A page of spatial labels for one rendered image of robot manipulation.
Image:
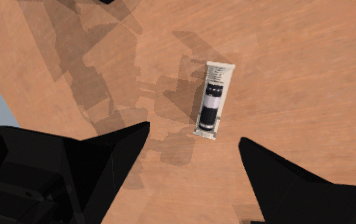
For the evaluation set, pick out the black and silver cylindrical battery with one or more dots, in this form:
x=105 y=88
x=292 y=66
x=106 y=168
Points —
x=210 y=106

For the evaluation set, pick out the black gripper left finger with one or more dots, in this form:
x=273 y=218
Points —
x=93 y=169

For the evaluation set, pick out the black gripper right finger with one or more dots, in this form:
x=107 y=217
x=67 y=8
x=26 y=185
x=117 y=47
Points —
x=289 y=194

